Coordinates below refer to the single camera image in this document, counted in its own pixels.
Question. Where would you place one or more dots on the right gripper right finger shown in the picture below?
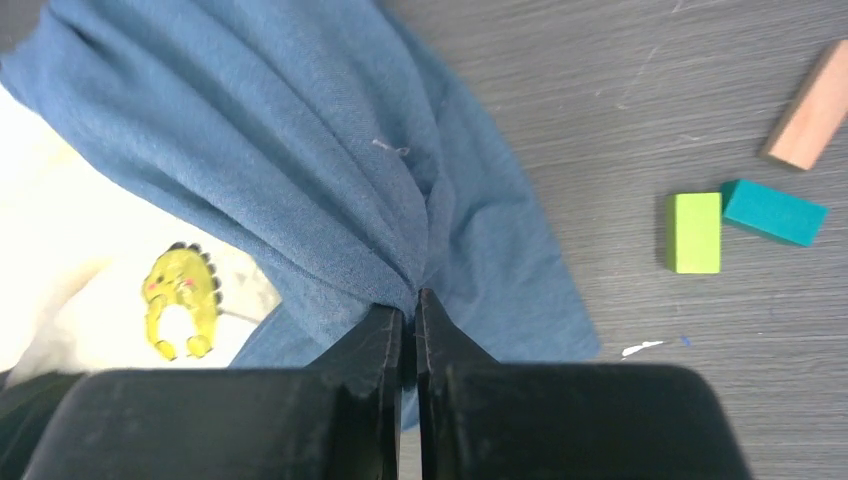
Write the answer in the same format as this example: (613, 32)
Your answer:
(483, 419)

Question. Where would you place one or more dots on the white pillow with yellow band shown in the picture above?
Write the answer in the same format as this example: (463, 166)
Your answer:
(76, 254)

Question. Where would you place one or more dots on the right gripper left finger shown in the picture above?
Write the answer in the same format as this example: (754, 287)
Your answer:
(336, 418)

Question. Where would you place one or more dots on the tan wooden block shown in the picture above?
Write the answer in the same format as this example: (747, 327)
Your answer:
(815, 114)

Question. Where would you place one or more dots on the lime green block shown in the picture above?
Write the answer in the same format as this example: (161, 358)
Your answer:
(693, 233)

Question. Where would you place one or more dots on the blue pillowcase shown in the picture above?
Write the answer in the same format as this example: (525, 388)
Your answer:
(325, 140)

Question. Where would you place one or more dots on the teal block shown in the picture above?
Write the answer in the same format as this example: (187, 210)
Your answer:
(771, 213)

